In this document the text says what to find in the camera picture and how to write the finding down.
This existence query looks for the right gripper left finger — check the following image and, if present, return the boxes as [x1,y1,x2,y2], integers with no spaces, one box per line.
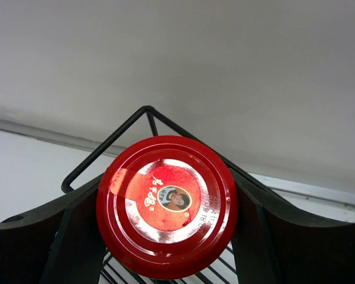
[0,176,106,283]

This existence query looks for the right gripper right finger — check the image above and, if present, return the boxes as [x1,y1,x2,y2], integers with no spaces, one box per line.
[231,170,355,283]

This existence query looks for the red lid sauce jar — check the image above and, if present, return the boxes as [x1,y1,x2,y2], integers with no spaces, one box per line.
[96,135,240,280]

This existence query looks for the black wire rack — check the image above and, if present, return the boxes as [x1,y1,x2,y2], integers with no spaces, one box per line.
[61,105,288,284]

